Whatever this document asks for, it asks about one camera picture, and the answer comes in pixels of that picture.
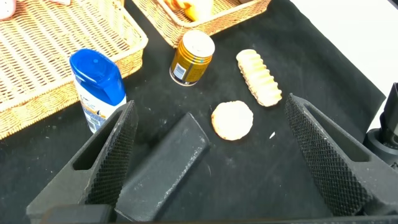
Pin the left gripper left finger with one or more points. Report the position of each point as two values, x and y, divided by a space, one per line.
93 177

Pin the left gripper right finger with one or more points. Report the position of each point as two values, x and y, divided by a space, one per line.
339 174

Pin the round cream puff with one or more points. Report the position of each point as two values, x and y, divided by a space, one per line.
232 120

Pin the long ridged pastry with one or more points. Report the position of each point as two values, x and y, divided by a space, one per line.
259 77

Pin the golden drink can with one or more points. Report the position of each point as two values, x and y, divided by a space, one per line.
191 62

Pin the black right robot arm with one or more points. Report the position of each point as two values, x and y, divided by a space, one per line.
384 146

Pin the wicker basket holding toiletries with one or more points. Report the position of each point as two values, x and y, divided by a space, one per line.
46 46

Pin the wicker basket holding food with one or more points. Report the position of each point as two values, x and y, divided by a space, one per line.
199 29

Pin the black leather pouch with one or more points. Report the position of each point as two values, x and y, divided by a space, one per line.
161 168

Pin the small white scrap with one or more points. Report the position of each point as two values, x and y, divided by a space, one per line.
272 135

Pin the black table cloth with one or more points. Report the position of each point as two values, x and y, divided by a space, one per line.
248 180

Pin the white shampoo bottle blue cap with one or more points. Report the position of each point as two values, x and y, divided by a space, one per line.
99 81

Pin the white brush bottle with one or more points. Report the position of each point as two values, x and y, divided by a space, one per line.
6 8

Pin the striped croissant bread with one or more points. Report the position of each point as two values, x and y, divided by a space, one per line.
175 3

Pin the yellow lemon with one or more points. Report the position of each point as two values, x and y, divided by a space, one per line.
200 9

